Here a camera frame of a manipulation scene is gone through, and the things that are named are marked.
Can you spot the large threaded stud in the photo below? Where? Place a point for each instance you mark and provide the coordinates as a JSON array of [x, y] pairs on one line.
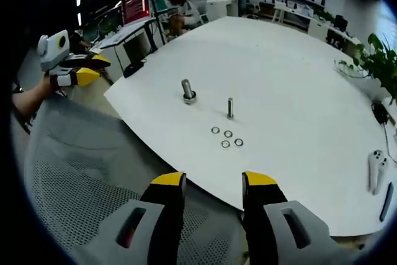
[[187, 86]]

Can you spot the black computer mouse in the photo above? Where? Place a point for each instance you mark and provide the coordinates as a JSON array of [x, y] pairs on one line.
[[131, 70]]

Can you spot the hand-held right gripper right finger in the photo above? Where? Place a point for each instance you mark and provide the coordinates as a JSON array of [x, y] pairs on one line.
[[263, 218]]

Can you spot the small threaded stud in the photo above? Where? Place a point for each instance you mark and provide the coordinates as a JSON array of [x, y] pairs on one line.
[[230, 108]]

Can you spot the small silver washer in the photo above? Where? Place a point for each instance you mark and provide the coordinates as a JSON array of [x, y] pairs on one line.
[[225, 134], [212, 130], [222, 145], [235, 142]]

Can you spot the black smartphone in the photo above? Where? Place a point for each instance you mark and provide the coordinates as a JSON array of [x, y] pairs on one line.
[[386, 201]]

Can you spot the white standing desk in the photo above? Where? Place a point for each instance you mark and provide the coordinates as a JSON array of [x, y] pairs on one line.
[[124, 33]]

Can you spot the grey mesh office chair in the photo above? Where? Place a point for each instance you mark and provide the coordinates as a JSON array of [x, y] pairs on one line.
[[80, 159]]

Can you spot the green potted plant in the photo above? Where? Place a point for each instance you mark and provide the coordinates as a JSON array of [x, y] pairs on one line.
[[380, 60]]

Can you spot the red screen monitor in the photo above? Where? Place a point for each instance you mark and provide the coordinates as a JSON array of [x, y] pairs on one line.
[[135, 4]]

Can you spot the black power adapter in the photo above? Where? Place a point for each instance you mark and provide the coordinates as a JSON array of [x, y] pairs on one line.
[[380, 112]]

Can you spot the white cabinet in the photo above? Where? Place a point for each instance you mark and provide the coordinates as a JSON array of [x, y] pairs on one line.
[[221, 9]]

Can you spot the person's left hand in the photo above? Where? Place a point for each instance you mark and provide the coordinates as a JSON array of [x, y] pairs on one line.
[[49, 88]]

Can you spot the white bench table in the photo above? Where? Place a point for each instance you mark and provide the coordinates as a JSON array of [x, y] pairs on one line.
[[288, 10]]

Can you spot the dark screen monitor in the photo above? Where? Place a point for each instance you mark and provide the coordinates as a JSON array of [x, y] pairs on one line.
[[104, 21]]

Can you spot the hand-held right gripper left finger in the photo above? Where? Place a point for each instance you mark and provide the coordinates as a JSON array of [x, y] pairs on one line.
[[164, 224]]

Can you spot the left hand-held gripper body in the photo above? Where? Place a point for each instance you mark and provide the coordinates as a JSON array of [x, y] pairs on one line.
[[52, 52]]

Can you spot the white side counter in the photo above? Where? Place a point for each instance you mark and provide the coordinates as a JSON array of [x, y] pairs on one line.
[[335, 35]]

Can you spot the white game controller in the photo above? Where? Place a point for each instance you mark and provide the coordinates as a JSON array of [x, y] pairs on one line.
[[382, 178], [373, 168]]

